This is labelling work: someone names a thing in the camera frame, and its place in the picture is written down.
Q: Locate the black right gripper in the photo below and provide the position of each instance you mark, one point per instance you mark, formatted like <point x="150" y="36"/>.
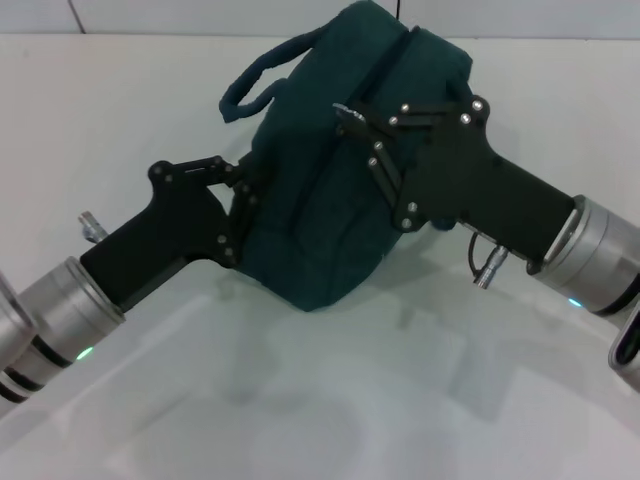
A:
<point x="480" y="190"/>

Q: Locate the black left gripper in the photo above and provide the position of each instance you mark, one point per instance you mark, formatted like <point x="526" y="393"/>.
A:
<point x="165" y="235"/>

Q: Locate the dark teal insulated bag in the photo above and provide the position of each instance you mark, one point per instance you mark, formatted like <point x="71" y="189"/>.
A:
<point x="330" y="200"/>

